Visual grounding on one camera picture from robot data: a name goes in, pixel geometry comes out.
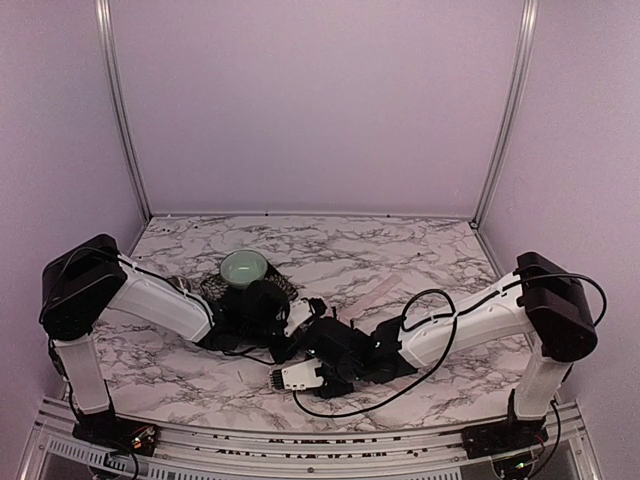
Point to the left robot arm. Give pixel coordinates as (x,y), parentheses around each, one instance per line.
(94,279)

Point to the small steel bowl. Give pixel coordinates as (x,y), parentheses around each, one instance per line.
(180,282)

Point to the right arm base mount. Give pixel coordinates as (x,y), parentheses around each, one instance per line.
(502,437)

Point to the pink and black umbrella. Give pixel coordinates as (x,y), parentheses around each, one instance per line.
(366,301)

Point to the front aluminium rail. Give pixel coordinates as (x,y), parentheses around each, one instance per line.
(190,452)

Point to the left aluminium frame post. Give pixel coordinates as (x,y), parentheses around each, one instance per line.
(108,46)

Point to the aluminium frame post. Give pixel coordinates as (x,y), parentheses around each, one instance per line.
(108,46)
(515,93)

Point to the black floral square plate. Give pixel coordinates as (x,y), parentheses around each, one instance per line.
(213,288)

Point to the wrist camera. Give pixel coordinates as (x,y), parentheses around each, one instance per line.
(298,377)
(302,310)

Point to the green ceramic bowl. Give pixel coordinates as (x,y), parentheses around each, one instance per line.
(242,267)

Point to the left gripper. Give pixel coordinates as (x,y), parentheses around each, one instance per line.
(324,335)

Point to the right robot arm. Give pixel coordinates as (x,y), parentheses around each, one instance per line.
(538,298)

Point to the right aluminium frame post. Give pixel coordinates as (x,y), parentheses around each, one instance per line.
(515,93)

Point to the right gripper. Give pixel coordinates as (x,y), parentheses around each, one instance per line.
(329,381)

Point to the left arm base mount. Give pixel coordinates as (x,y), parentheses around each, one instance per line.
(119,433)

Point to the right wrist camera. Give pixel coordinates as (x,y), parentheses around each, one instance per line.
(298,377)

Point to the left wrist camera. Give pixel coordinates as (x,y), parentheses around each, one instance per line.
(302,310)

